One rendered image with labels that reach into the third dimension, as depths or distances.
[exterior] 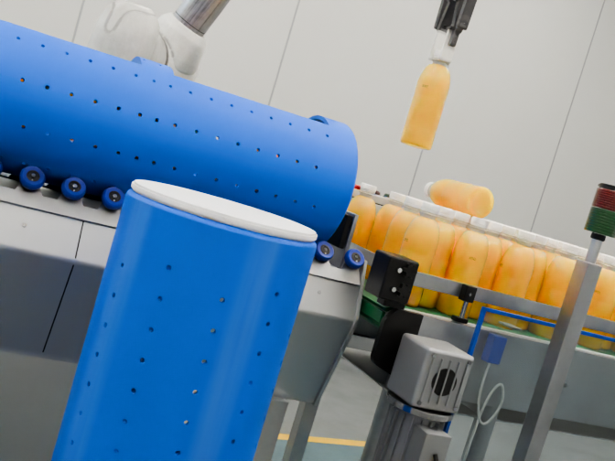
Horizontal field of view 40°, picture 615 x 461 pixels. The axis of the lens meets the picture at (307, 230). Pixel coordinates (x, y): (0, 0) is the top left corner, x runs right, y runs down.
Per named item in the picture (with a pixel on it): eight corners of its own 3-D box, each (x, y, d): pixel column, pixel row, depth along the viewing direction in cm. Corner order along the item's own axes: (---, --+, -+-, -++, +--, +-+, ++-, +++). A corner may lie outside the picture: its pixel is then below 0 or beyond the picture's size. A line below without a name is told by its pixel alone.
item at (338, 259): (316, 257, 194) (331, 205, 193) (325, 260, 195) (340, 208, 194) (333, 267, 185) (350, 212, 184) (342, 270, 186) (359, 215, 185)
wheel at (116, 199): (102, 187, 160) (104, 182, 159) (124, 193, 162) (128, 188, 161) (98, 208, 158) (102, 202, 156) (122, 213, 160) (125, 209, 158)
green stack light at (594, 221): (577, 227, 173) (584, 204, 173) (599, 234, 176) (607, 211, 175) (598, 233, 167) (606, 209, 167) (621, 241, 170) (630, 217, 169)
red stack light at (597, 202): (584, 203, 173) (589, 185, 172) (607, 211, 175) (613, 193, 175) (606, 209, 167) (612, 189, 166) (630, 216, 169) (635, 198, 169)
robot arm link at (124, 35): (65, 68, 215) (92, -16, 213) (106, 80, 233) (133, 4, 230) (115, 89, 210) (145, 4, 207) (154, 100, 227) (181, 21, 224)
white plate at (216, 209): (306, 240, 108) (303, 248, 108) (326, 230, 136) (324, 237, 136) (104, 177, 111) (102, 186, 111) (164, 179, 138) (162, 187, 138)
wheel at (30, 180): (20, 166, 154) (23, 161, 153) (46, 173, 156) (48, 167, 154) (16, 187, 152) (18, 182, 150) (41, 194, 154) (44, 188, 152)
